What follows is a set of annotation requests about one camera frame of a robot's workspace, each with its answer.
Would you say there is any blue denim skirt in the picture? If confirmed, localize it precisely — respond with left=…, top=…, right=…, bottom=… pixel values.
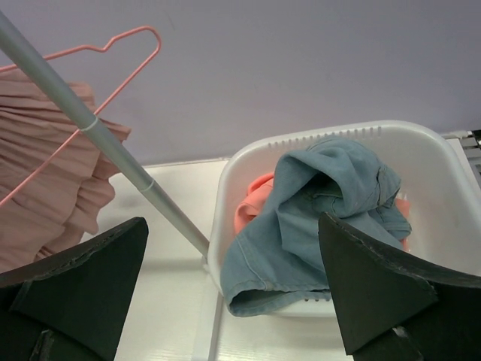
left=220, top=136, right=412, bottom=317

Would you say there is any aluminium rail frame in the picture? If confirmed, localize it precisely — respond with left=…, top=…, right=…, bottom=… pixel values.
left=442, top=129, right=481, bottom=174

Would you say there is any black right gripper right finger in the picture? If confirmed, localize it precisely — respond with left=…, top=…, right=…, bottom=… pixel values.
left=319, top=213, right=480, bottom=360

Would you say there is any dusty pink dress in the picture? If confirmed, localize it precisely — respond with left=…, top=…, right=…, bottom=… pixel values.
left=1, top=69, right=118, bottom=272

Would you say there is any pink skirt hanger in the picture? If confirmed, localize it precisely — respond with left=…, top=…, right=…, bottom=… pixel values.
left=0, top=25, right=162, bottom=208

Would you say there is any coral pink skirt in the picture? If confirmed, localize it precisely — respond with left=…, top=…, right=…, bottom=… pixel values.
left=234, top=171, right=413, bottom=253

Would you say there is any white plastic basin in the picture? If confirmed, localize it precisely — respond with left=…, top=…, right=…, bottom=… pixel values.
left=207, top=120, right=480, bottom=317

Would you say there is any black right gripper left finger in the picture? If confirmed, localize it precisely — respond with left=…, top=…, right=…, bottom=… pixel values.
left=1, top=217, right=149, bottom=360

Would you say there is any white clothes rack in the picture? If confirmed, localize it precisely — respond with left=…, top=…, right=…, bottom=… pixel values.
left=1, top=11, right=222, bottom=360

